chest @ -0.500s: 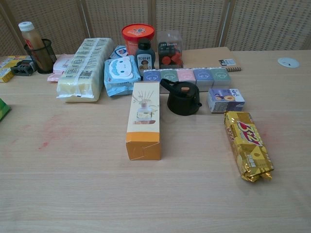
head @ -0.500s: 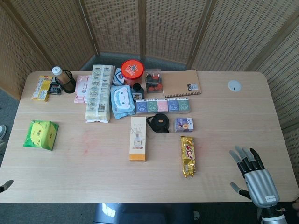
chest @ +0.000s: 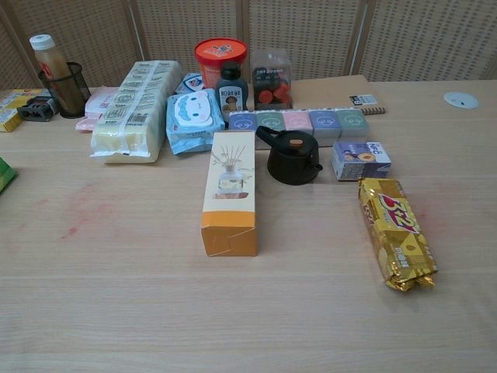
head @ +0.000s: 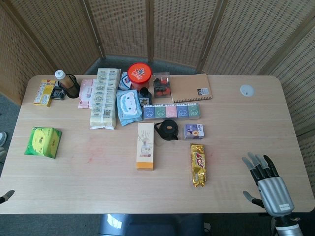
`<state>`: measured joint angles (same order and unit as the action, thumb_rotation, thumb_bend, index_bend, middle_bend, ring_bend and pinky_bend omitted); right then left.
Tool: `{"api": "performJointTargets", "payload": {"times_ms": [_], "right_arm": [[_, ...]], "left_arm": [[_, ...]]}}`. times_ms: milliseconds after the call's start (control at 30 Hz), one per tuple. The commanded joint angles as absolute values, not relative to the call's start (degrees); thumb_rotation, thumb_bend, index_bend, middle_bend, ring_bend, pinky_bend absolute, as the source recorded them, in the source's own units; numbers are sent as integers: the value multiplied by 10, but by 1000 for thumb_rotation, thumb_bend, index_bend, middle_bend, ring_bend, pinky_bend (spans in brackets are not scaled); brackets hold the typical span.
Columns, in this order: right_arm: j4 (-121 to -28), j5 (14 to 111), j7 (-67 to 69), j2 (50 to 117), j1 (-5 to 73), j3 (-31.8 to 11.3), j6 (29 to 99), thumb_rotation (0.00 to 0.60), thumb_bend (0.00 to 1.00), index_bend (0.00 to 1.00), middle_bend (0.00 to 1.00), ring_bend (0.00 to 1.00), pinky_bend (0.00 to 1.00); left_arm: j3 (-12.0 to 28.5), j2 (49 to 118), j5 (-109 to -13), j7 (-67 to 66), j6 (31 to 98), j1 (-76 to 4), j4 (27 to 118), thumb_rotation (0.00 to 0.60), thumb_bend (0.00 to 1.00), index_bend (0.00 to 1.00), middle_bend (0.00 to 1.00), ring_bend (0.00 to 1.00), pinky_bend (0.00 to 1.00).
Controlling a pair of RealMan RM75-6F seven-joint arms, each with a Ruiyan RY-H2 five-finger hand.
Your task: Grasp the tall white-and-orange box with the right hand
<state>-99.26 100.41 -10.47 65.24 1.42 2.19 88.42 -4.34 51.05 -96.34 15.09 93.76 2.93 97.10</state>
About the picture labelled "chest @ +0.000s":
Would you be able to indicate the reed diffuser cardboard box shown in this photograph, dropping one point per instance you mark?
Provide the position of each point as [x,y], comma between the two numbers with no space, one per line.
[229,186]

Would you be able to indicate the clear box with orange pieces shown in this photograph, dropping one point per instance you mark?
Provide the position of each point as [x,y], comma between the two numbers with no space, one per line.
[272,83]

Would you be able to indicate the yellow printed box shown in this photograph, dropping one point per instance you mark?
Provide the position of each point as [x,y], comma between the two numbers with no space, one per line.
[13,107]

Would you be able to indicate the black teapot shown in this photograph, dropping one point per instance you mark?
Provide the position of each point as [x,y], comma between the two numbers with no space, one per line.
[292,159]

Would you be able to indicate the pastel tissue pack row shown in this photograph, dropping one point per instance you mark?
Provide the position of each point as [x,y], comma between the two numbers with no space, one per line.
[299,123]

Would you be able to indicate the blue cartoon wet wipes pack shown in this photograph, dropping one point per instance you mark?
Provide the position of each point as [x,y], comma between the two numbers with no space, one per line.
[193,120]

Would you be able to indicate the dark sauce bottle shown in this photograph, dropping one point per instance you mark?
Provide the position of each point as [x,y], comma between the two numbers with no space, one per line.
[231,95]

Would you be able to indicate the purple NFC juice carton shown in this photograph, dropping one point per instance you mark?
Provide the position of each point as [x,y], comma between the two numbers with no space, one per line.
[359,160]

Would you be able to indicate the blue white soap packet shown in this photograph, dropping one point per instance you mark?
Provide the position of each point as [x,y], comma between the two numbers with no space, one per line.
[190,82]

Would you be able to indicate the kraft spiral notebook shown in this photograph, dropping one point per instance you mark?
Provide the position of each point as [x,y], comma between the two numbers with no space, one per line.
[330,91]

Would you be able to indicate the orange lidded paper tub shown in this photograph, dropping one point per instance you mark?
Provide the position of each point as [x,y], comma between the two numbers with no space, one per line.
[220,62]

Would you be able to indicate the long yellow plastic-wrapped pack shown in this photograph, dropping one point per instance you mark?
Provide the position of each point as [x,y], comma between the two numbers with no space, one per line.
[134,112]

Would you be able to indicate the gold foil biscuit pack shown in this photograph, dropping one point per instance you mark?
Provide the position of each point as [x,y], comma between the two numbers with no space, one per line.
[396,229]

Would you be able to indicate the wooden perforated folding screen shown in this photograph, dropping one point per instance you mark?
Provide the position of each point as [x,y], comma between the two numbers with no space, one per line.
[310,31]

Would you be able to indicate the pink packet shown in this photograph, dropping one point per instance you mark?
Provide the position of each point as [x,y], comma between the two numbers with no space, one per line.
[95,107]

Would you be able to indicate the black mesh pen holder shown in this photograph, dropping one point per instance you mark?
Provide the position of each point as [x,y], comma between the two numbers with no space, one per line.
[66,93]

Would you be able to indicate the black binder clip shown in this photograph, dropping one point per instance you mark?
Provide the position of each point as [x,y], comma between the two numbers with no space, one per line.
[35,109]

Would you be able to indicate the white-capped drink bottle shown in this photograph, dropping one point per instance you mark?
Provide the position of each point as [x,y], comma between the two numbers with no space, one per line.
[52,66]

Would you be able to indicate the green package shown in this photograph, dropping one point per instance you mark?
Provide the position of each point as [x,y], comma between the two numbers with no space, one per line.
[5,175]

